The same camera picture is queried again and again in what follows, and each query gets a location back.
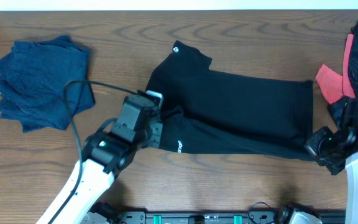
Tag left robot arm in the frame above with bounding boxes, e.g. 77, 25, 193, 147
39, 90, 163, 223

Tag red garment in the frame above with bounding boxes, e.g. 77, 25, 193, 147
315, 34, 356, 105

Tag folded navy blue clothes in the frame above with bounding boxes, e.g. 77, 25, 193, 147
0, 35, 95, 133

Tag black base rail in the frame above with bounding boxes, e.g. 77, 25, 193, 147
81, 202, 346, 224

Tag black t-shirt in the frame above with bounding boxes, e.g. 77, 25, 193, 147
147, 41, 313, 161

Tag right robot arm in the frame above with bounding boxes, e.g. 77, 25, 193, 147
305, 98, 358, 223

